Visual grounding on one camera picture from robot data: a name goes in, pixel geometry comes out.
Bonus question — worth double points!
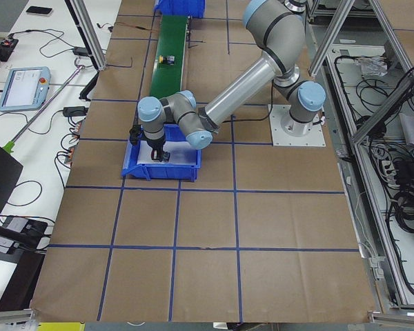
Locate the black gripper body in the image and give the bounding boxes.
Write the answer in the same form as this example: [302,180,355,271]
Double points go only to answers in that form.
[129,126,166,155]

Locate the red push button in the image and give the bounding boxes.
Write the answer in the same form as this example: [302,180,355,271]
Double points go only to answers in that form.
[151,150,170,162]

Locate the yellow push button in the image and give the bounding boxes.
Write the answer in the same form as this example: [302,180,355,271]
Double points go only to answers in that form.
[159,55,175,66]

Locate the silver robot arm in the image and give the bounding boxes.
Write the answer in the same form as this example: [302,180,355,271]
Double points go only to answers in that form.
[137,1,326,162]

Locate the blue left storage bin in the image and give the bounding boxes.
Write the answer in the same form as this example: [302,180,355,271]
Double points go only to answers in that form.
[121,124,201,182]

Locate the blue storage bin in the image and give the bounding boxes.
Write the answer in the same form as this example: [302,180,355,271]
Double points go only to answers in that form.
[121,124,201,182]
[155,0,206,18]

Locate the white foam pad left bin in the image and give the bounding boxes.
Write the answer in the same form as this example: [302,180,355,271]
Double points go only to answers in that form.
[137,141,198,166]

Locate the green conveyor belt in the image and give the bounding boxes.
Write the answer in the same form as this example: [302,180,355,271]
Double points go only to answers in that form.
[149,15,188,99]

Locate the black power adapter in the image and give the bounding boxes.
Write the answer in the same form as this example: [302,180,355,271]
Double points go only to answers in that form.
[72,46,89,57]

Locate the teach pendant tablet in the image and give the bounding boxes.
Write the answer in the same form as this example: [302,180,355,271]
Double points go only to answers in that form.
[0,66,51,112]

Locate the blue right storage bin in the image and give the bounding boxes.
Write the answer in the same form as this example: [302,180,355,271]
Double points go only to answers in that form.
[155,0,206,18]

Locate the black smartphone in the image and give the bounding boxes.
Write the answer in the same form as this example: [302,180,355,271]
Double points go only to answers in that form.
[26,6,53,16]

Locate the red black conveyor wires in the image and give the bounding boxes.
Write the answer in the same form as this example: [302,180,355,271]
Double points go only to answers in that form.
[96,21,159,34]

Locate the green handled metal rod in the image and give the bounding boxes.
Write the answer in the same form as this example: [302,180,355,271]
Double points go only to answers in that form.
[3,64,86,154]

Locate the aluminium frame post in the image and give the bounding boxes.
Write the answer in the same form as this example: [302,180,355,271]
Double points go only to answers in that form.
[64,0,107,71]

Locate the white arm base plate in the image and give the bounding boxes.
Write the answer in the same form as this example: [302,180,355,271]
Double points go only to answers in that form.
[269,105,326,148]

